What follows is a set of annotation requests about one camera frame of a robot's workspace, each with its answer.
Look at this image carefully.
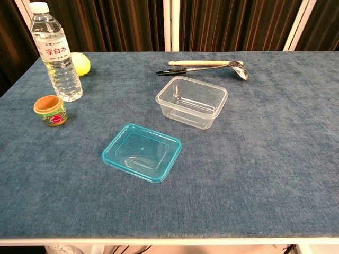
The teal plastic container lid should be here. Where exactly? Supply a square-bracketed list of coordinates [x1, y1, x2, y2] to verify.
[101, 123, 183, 184]

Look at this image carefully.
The clear plastic food container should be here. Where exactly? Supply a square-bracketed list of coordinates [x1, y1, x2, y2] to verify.
[155, 76, 229, 131]

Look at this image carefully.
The light wooden stick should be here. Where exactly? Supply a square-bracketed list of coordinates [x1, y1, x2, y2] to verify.
[168, 60, 229, 67]

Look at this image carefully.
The yellow tennis ball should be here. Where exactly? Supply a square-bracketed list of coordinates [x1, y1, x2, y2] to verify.
[70, 52, 92, 77]

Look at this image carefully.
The small orange green cup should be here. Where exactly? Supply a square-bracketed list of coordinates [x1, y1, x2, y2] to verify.
[33, 95, 68, 128]

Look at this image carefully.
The clear plastic water bottle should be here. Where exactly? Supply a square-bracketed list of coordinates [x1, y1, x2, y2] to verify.
[28, 2, 84, 103]

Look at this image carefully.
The white shoe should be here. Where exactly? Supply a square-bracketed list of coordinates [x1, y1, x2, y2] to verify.
[44, 244, 90, 254]

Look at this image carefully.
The metal ladle black handle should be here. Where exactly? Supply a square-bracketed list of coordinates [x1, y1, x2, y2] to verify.
[155, 60, 250, 81]

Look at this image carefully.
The white upright frame post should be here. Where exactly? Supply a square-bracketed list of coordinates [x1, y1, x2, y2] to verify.
[163, 0, 181, 52]

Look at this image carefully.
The thin black floor cable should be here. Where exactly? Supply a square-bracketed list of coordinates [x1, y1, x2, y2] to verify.
[113, 245, 152, 254]

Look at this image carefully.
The white slanted frame post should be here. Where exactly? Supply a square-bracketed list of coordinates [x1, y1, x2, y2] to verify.
[282, 0, 317, 52]
[14, 0, 40, 55]

